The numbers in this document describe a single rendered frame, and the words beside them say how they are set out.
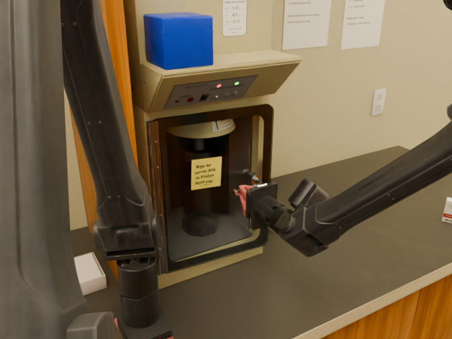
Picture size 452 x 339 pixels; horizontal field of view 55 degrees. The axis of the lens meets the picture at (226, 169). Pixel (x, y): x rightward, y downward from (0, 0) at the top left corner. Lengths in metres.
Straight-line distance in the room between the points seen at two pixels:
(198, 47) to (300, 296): 0.65
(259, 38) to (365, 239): 0.70
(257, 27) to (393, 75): 1.13
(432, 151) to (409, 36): 1.41
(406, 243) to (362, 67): 0.81
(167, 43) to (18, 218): 0.58
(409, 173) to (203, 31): 0.43
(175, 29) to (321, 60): 1.01
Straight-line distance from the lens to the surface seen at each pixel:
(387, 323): 1.35
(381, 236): 1.42
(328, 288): 1.18
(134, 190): 0.55
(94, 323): 0.27
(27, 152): 0.27
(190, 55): 0.83
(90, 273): 1.18
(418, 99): 2.25
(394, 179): 0.73
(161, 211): 1.02
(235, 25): 0.99
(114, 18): 0.79
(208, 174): 1.02
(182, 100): 0.90
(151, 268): 0.64
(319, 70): 1.75
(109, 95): 0.47
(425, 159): 0.71
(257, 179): 1.08
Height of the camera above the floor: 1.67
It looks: 24 degrees down
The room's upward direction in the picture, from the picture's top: straight up
